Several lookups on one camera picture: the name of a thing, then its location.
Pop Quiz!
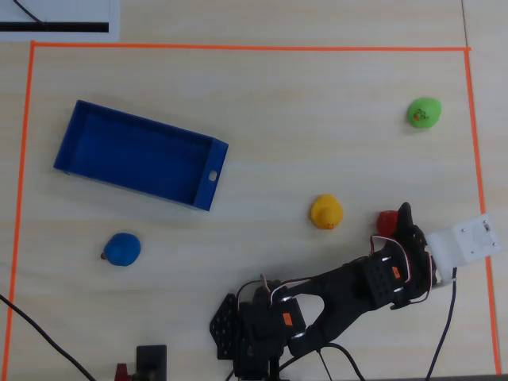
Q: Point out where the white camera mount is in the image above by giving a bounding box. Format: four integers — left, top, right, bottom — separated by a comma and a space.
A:
425, 213, 503, 287

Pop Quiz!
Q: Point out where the black camera cable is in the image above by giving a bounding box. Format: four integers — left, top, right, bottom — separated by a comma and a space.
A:
425, 267, 458, 381

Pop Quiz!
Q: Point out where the white paper with black bar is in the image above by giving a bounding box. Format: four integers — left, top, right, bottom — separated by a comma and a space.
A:
0, 0, 121, 43

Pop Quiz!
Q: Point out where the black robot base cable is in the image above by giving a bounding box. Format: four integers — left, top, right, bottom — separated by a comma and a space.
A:
277, 342, 368, 381

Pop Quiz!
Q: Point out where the black camera stand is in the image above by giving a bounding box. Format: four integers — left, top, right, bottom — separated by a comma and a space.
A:
134, 344, 168, 381

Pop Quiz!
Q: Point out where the red rubber duck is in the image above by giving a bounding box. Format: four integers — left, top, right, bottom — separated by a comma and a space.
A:
375, 210, 399, 237

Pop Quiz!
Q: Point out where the orange tape strip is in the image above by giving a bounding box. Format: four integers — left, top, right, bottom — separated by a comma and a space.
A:
4, 40, 37, 381
29, 40, 472, 52
463, 48, 502, 376

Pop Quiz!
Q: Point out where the thin black cable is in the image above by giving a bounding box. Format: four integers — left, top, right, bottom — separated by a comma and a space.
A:
13, 0, 48, 29

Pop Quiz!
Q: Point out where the green rubber duck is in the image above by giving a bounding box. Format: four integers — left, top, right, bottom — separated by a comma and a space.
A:
406, 97, 443, 129

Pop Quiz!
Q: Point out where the long black cable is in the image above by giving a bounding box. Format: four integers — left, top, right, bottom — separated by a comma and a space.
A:
0, 293, 97, 381

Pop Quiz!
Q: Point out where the blue plastic box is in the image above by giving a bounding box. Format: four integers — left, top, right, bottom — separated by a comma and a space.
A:
53, 98, 229, 213

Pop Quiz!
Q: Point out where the blue rubber duck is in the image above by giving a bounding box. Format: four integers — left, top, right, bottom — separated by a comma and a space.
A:
102, 232, 141, 267

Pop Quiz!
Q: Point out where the yellow rubber duck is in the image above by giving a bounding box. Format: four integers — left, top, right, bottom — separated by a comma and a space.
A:
310, 194, 344, 231

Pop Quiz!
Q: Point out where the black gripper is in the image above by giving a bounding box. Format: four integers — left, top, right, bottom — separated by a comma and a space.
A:
356, 202, 438, 313

